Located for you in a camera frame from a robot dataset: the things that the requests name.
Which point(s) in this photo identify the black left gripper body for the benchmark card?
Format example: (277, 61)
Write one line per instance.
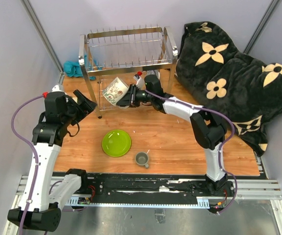
(75, 112)

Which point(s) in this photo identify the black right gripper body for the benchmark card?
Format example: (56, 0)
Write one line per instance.
(137, 96)

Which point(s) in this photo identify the green-lined floral mug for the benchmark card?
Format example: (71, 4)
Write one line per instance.
(115, 91)

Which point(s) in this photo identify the lime green plate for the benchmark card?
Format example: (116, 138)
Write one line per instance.
(116, 143)

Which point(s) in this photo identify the steel wire dish rack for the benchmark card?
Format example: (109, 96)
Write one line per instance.
(114, 52)

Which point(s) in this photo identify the small grey cup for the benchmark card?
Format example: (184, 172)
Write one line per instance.
(142, 159)

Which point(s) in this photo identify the blue patterned bowl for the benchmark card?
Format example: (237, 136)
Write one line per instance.
(153, 72)

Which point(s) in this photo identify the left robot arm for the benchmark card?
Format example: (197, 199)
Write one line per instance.
(40, 207)

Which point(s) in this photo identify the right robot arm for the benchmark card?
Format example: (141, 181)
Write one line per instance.
(208, 127)

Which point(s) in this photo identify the teal cloth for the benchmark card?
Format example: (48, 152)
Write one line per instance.
(72, 69)

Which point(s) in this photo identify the black flower blanket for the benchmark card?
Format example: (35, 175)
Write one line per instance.
(220, 77)

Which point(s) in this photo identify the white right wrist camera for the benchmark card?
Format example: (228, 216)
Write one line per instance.
(139, 80)

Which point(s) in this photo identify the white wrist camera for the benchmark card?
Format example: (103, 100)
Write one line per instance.
(56, 88)
(139, 80)

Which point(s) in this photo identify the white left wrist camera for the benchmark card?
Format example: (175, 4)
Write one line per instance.
(56, 88)

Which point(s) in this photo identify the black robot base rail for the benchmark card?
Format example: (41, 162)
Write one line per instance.
(136, 189)

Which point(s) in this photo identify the aluminium corner post left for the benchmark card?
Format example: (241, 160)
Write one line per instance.
(42, 34)

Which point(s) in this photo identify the aluminium corner post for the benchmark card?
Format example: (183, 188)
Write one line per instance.
(261, 25)
(42, 34)

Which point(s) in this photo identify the aluminium corner post right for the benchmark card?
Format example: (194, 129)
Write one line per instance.
(261, 25)

